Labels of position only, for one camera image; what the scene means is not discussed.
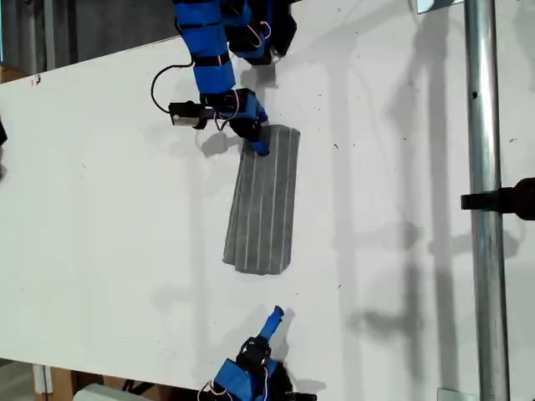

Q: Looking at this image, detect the grey striped towel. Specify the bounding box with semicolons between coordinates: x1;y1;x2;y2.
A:
221;123;302;277

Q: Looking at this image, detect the white plastic container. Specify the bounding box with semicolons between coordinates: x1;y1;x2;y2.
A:
73;383;131;401

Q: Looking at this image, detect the brown cardboard box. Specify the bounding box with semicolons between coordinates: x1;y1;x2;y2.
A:
49;367;197;401

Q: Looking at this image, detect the white table leg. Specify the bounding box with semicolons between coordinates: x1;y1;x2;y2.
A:
33;363;54;396

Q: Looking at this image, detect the black clamp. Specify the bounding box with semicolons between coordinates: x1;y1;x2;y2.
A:
460;177;535;221

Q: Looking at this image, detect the black camera stalk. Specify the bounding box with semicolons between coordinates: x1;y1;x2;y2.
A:
191;106;219;131

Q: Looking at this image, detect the black white camera box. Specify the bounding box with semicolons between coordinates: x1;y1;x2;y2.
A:
168;101;201;129

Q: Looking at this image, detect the black camera cable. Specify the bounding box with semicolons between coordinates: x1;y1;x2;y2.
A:
150;61;196;114

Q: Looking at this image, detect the steel post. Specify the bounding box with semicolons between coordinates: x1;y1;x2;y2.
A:
462;0;512;401

